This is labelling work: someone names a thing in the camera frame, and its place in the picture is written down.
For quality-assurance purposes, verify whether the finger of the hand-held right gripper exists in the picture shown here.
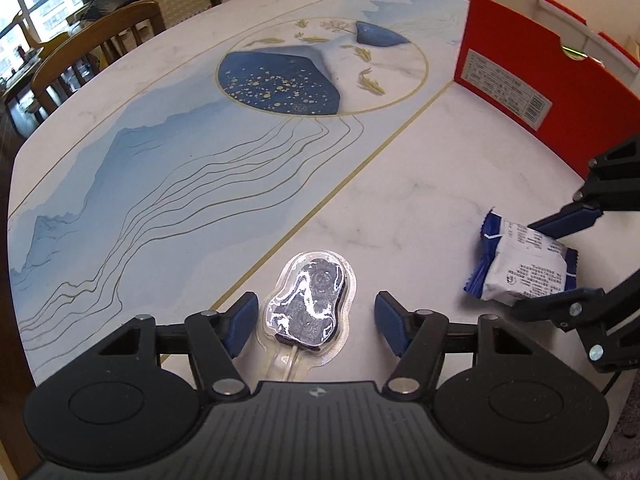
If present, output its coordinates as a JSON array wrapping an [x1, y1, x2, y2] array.
[[511, 272, 640, 373], [527, 135, 640, 241]]

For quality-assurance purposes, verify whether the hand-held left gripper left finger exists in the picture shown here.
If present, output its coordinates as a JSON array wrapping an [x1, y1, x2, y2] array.
[[97, 291, 260, 401]]

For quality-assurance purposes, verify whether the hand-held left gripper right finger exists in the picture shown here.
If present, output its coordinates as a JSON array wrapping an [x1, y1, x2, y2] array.
[[374, 290, 531, 396]]

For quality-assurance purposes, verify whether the blue white biscuit packet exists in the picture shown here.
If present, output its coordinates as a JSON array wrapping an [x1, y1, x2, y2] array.
[[464, 207, 580, 303]]

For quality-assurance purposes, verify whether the lollipop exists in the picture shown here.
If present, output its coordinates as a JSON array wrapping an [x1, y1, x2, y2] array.
[[255, 250, 358, 386]]

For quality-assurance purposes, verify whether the red cardboard box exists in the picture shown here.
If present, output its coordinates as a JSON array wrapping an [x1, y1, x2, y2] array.
[[452, 0, 640, 181]]

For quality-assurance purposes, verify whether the wooden chair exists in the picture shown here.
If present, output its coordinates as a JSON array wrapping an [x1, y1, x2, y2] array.
[[31, 1, 168, 123]]

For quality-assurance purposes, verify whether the black cable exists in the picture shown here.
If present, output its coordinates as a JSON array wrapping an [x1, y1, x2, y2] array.
[[600, 370, 632, 397]]

